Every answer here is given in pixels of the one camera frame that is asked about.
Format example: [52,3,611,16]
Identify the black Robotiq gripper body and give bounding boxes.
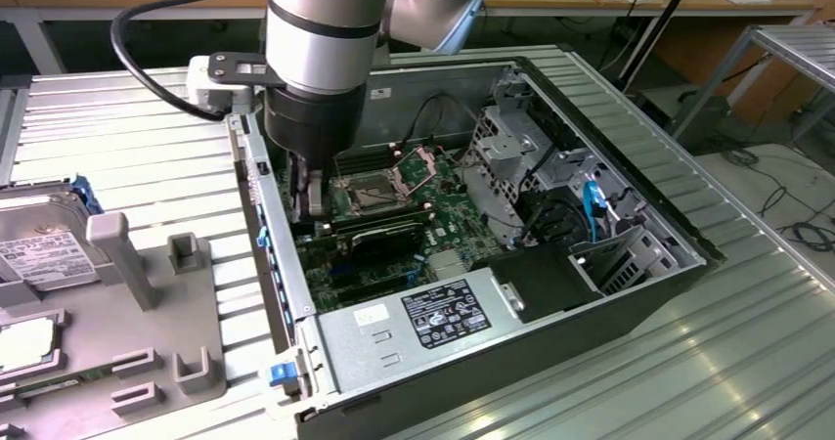
[263,83,370,171]

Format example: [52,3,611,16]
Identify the Nvidia Quadro graphics card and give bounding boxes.
[293,214,430,268]

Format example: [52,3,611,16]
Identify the CPU socket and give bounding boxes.
[329,171,419,216]

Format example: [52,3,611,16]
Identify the metal socket cover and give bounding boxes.
[389,147,449,201]

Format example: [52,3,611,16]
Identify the long black expansion slot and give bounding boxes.
[335,271,413,295]
[338,283,414,307]

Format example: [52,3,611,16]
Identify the green Dell motherboard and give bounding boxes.
[286,144,523,314]

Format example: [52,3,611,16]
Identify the silver finned chipset heatsink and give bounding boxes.
[429,250,473,274]

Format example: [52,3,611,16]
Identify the grey metal disk bay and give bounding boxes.
[467,102,593,245]

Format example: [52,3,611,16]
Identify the blue disk carrier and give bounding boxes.
[67,174,107,216]

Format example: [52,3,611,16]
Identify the grey power supply unit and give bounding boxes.
[315,265,531,396]

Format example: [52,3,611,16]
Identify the blue case latch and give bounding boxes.
[268,361,297,388]

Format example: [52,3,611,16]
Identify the black plastic shroud box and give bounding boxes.
[469,242,627,325]

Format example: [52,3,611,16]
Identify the silver hard disk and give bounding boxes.
[0,190,103,293]

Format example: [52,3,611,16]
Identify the grey plastic parts rack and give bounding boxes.
[0,209,230,440]

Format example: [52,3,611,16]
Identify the open black PC case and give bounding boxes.
[231,56,726,440]

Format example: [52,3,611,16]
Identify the perforated grey disk bay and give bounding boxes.
[566,222,710,298]

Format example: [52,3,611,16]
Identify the silver CPU chip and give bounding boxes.
[0,315,59,374]

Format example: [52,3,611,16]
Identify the green RAM stick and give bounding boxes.
[0,353,150,400]

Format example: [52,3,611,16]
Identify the black slanted pole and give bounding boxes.
[618,0,698,85]

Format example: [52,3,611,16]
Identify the black equipment box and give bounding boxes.
[635,86,733,154]

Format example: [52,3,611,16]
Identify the brown wooden cabinet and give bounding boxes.
[651,17,817,118]

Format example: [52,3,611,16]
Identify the black looped wire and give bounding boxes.
[403,94,486,149]

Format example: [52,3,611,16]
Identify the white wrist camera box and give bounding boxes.
[187,51,289,117]

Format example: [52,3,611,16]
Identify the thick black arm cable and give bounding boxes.
[108,0,270,122]

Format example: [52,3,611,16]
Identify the blue SATA wire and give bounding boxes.
[582,178,614,243]

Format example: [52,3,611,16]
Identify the aluminium frame table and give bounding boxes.
[669,22,835,143]

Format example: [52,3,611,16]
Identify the black cable bundle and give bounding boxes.
[755,163,835,255]

